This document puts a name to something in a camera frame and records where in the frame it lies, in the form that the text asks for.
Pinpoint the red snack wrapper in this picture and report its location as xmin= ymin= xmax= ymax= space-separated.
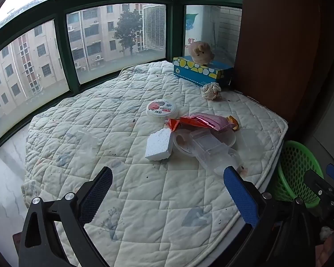
xmin=164 ymin=113 xmax=212 ymax=132

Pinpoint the orange peel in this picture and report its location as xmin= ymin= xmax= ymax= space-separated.
xmin=227 ymin=115 xmax=240 ymax=131

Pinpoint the brown wooden cabinet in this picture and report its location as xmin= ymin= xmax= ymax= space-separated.
xmin=234 ymin=0 xmax=334 ymax=145

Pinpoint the beige apartment building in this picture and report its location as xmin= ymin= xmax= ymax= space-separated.
xmin=0 ymin=4 xmax=144 ymax=119

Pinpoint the white louvred outdoor unit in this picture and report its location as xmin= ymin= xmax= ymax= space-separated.
xmin=143 ymin=4 xmax=167 ymax=52

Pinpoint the clear plastic container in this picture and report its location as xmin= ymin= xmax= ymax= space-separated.
xmin=188 ymin=129 xmax=242 ymax=176

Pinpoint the crumpled paper ball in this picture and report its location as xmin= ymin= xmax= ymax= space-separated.
xmin=202 ymin=82 xmax=222 ymax=100

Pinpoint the white printed panel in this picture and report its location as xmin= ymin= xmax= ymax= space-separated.
xmin=185 ymin=6 xmax=221 ymax=57

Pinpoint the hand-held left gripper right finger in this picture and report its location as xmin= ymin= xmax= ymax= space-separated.
xmin=223 ymin=166 xmax=325 ymax=267

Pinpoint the white quilted mat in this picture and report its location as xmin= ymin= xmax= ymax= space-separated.
xmin=24 ymin=60 xmax=288 ymax=267

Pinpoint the white plastic packet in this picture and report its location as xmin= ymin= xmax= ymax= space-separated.
xmin=320 ymin=226 xmax=334 ymax=240

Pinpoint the white foam block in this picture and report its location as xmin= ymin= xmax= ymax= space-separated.
xmin=145 ymin=128 xmax=173 ymax=161

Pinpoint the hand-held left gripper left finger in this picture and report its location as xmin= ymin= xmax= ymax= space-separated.
xmin=18 ymin=166 xmax=113 ymax=267

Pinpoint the tree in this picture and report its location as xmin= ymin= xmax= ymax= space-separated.
xmin=114 ymin=10 xmax=143 ymax=56

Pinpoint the round white lid red label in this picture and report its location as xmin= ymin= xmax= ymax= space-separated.
xmin=145 ymin=99 xmax=179 ymax=118

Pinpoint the clear round plastic plate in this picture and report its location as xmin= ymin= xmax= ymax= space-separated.
xmin=173 ymin=129 xmax=237 ymax=155

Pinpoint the pink snack wrapper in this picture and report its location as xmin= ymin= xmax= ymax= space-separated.
xmin=195 ymin=113 xmax=234 ymax=132

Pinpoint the small clear plastic box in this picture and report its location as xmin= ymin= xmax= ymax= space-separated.
xmin=75 ymin=129 xmax=98 ymax=156

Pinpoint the beige plush toy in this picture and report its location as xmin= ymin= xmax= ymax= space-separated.
xmin=188 ymin=41 xmax=215 ymax=66

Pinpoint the green plastic basket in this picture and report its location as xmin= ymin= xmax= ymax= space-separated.
xmin=277 ymin=140 xmax=325 ymax=209

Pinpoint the blue spotted tissue box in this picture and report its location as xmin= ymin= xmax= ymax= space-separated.
xmin=173 ymin=56 xmax=234 ymax=87

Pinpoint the green window frame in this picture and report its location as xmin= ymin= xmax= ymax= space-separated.
xmin=0 ymin=0 xmax=243 ymax=156

